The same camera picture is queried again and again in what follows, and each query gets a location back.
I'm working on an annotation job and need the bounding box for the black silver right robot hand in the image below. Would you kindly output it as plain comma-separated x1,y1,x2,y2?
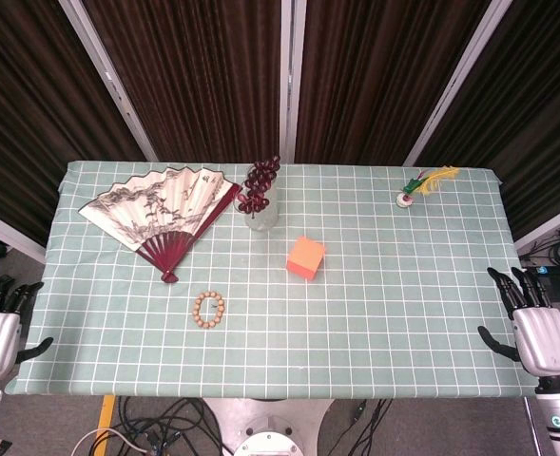
477,265,560,380

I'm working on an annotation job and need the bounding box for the wooden bead bracelet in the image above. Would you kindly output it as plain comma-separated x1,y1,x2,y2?
192,291,226,330

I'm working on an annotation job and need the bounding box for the yellow floor tape strip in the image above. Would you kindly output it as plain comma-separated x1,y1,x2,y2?
95,394,118,444

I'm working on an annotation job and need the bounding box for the green white checked tablecloth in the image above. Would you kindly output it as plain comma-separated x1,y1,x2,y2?
4,160,547,400

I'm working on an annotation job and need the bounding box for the yellow green feather shuttlecock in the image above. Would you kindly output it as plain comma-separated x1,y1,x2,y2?
395,165,461,209

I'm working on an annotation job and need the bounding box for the painted paper folding fan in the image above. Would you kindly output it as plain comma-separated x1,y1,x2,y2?
78,165,243,285

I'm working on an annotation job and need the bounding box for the dark brown curtain panel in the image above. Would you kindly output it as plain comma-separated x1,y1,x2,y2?
0,0,148,248
294,0,493,166
419,0,560,241
80,0,286,165

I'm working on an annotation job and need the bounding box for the orange cube box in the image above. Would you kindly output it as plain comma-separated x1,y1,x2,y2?
286,236,327,282

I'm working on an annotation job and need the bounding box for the textured clear glass vase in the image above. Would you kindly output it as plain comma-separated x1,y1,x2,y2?
243,165,280,233

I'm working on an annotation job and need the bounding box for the dark red berry branch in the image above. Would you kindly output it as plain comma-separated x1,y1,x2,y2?
235,154,281,216

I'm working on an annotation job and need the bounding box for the white partition frame post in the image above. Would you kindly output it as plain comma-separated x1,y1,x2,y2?
58,0,161,162
279,0,308,165
401,0,517,167
513,198,560,253
0,203,48,266

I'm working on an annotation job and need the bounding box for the white floor cable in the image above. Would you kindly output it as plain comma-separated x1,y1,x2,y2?
71,427,153,453

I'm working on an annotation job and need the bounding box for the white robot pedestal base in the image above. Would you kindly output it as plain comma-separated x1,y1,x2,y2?
201,397,336,456

